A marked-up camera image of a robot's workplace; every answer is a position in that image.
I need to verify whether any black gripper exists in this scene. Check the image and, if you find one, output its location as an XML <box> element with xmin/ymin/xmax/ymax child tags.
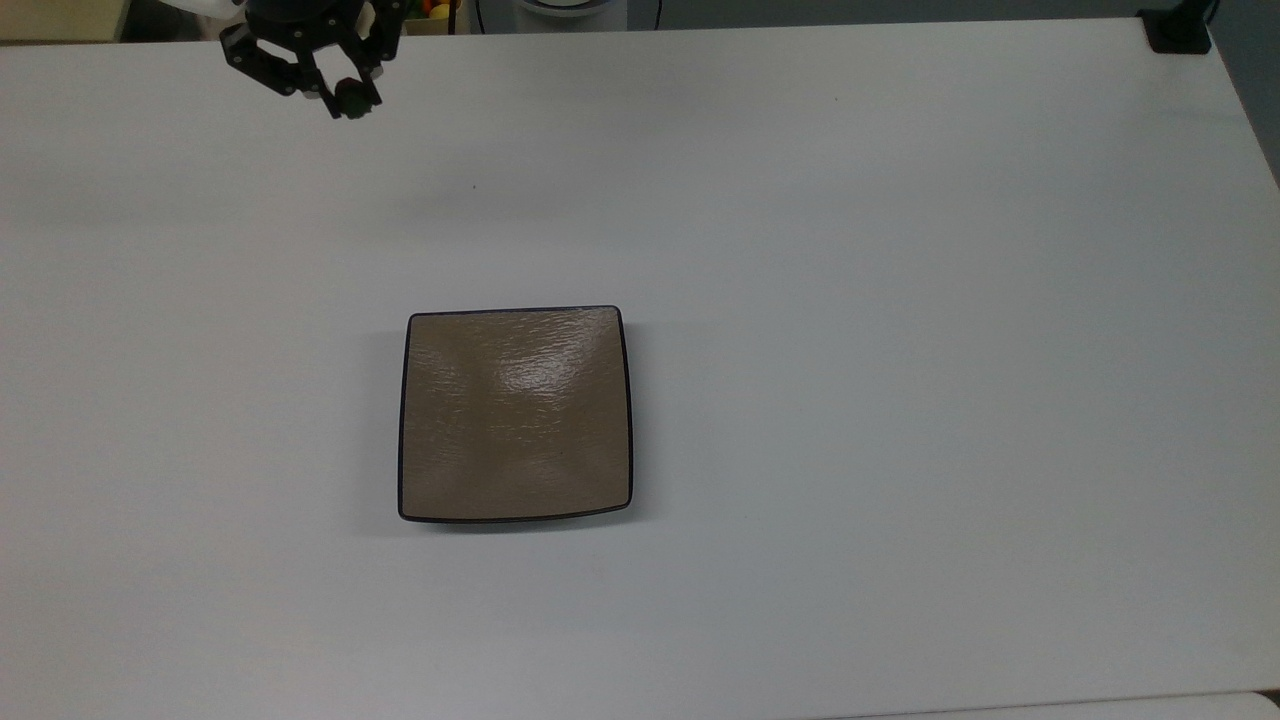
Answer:
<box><xmin>219</xmin><ymin>0</ymin><xmax>409</xmax><ymax>121</ymax></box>

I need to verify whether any small red strawberry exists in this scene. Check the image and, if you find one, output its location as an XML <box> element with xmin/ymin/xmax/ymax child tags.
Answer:
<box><xmin>333</xmin><ymin>78</ymin><xmax>375</xmax><ymax>122</ymax></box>

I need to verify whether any beige cardboard box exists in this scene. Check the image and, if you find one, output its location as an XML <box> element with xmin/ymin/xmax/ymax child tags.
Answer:
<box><xmin>0</xmin><ymin>0</ymin><xmax>129</xmax><ymax>44</ymax></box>

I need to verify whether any square brown ceramic plate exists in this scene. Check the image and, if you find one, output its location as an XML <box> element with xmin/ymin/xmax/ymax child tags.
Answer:
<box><xmin>397</xmin><ymin>305</ymin><xmax>635</xmax><ymax>525</ymax></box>

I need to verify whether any black table clamp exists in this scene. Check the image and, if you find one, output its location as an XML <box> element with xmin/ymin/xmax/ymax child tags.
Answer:
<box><xmin>1137</xmin><ymin>0</ymin><xmax>1221</xmax><ymax>55</ymax></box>

